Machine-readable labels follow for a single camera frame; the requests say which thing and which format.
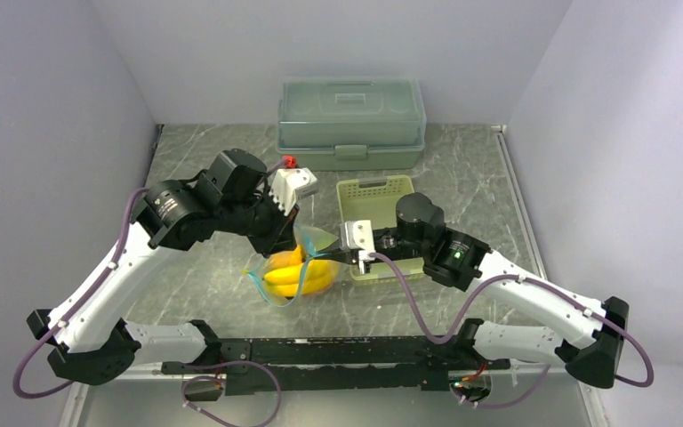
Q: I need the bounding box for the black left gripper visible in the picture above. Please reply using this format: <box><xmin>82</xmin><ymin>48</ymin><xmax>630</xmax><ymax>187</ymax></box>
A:
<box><xmin>217</xmin><ymin>185</ymin><xmax>300</xmax><ymax>259</ymax></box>

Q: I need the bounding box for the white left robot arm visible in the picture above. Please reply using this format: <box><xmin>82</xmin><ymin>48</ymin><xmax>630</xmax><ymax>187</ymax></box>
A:
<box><xmin>27</xmin><ymin>149</ymin><xmax>317</xmax><ymax>385</ymax></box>

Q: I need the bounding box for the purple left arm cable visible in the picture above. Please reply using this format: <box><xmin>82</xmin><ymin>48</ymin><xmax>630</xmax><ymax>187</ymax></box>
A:
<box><xmin>12</xmin><ymin>157</ymin><xmax>284</xmax><ymax>427</ymax></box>

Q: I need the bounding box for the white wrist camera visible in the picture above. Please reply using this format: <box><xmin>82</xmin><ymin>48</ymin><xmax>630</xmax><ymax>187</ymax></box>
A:
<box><xmin>340</xmin><ymin>220</ymin><xmax>375</xmax><ymax>275</ymax></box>
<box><xmin>269</xmin><ymin>155</ymin><xmax>318</xmax><ymax>216</ymax></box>

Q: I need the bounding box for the pale green perforated basket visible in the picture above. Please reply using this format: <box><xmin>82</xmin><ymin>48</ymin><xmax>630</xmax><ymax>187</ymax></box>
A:
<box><xmin>336</xmin><ymin>174</ymin><xmax>424</xmax><ymax>286</ymax></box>

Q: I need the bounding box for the clear zip bag blue zipper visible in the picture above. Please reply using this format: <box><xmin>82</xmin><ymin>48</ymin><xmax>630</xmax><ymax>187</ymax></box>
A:
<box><xmin>243</xmin><ymin>225</ymin><xmax>341</xmax><ymax>307</ymax></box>

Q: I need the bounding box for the yellow banana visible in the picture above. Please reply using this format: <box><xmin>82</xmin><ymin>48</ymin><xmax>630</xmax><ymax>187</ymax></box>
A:
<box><xmin>262</xmin><ymin>246</ymin><xmax>339</xmax><ymax>298</ymax></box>

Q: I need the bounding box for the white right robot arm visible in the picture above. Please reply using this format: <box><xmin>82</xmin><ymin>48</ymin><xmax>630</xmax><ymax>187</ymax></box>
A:
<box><xmin>317</xmin><ymin>192</ymin><xmax>629</xmax><ymax>389</ymax></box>

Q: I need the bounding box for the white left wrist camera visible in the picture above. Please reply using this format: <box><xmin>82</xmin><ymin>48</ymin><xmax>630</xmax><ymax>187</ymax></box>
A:
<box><xmin>269</xmin><ymin>155</ymin><xmax>318</xmax><ymax>216</ymax></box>

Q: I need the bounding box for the green translucent storage box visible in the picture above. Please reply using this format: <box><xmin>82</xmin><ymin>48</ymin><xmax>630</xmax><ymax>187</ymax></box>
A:
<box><xmin>276</xmin><ymin>77</ymin><xmax>427</xmax><ymax>172</ymax></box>

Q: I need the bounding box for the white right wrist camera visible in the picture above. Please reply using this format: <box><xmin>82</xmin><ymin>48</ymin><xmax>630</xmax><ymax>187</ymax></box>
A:
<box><xmin>340</xmin><ymin>220</ymin><xmax>375</xmax><ymax>275</ymax></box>

